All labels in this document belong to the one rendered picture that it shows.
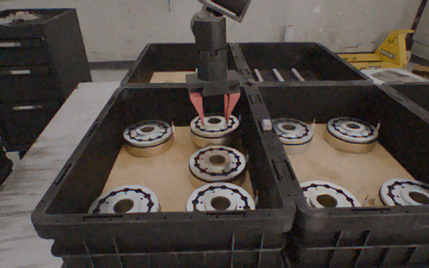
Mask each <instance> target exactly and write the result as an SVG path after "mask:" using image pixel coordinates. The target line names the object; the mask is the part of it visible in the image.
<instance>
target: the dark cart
mask: <svg viewBox="0 0 429 268"><path fill-rule="evenodd" d="M20 11H22V12H25V13H26V11H28V12H29V14H31V13H32V12H33V13H34V14H39V15H41V17H39V18H40V19H39V20H24V21H20V24H9V25H0V138H1V139H2V140H3V142H4V144H5V146H4V147H5V149H6V151H7V152H18V151H19V154H17V155H19V157H20V159H23V157H24V156H25V154H26V153H27V152H28V151H29V150H30V147H31V146H32V145H33V144H34V142H35V141H36V140H37V138H38V137H39V136H40V135H41V134H42V132H43V130H44V129H45V128H46V127H47V124H48V123H50V121H51V120H52V118H53V117H54V116H55V115H56V114H57V112H58V111H59V109H61V106H62V105H63V104H64V103H65V102H66V99H68V97H69V96H70V94H71V93H72V92H73V91H74V90H75V88H76V87H77V86H78V85H79V84H80V82H93V80H92V74H91V71H90V68H89V62H88V58H87V56H86V49H85V47H84V40H83V37H82V34H81V28H80V21H79V19H78V16H77V12H76V9H75V8H13V9H6V10H3V11H0V18H6V16H8V17H9V15H10V14H14V15H15V13H18V12H20Z"/></svg>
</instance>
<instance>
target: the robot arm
mask: <svg viewBox="0 0 429 268"><path fill-rule="evenodd" d="M198 1H199V2H200V3H201V4H203V6H202V8H201V10H199V11H198V12H197V13H195V15H193V17H192V18H191V20H190V29H191V31H192V34H193V35H194V36H195V50H196V60H197V70H198V73H193V74H186V84H187V90H188V91H189V92H190V99H191V101H192V103H193V104H194V106H195V109H196V110H197V112H198V113H199V118H200V120H201V123H202V126H204V116H203V103H202V97H201V95H200V90H199V89H201V90H202V95H203V96H210V95H224V107H225V118H226V123H228V121H229V118H230V116H231V111H232V109H233V108H234V106H235V104H236V103H237V100H238V99H239V97H240V89H239V87H238V86H241V85H242V78H241V76H240V75H239V74H238V73H237V72H236V71H235V70H227V35H226V17H223V15H226V16H227V17H229V18H230V19H232V20H235V21H236V22H238V23H240V24H241V23H242V20H243V18H244V16H245V15H246V11H247V10H248V7H249V6H250V4H251V1H252V0H209V1H211V2H213V3H215V4H217V5H218V6H221V7H222V8H219V7H218V6H214V5H213V4H212V3H210V2H208V1H205V0H198ZM223 8H224V9H226V10H229V11H231V12H232V13H234V14H235V15H232V14H230V13H228V12H227V11H226V10H223Z"/></svg>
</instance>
